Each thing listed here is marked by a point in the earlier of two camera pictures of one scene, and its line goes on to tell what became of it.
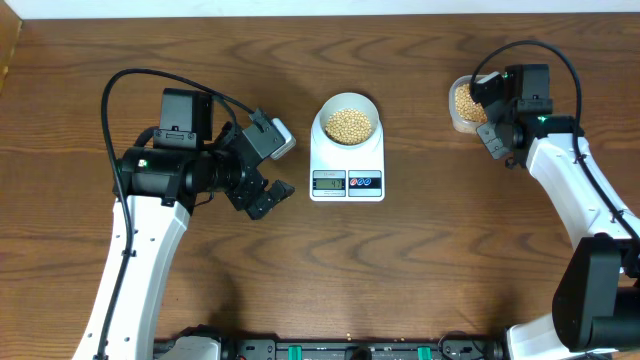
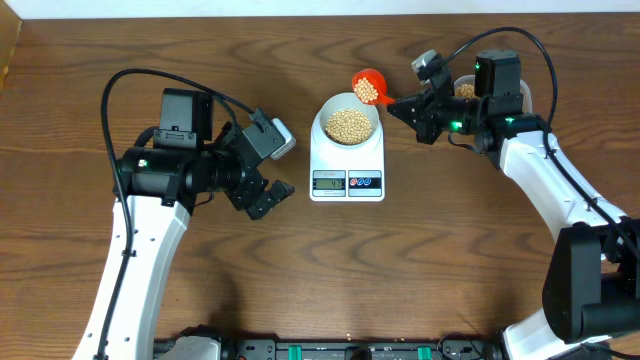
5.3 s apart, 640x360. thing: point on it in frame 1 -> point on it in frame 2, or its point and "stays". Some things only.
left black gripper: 242,193 stays
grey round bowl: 348,119 stays
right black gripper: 487,134 -> 422,120
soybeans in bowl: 348,127 stays
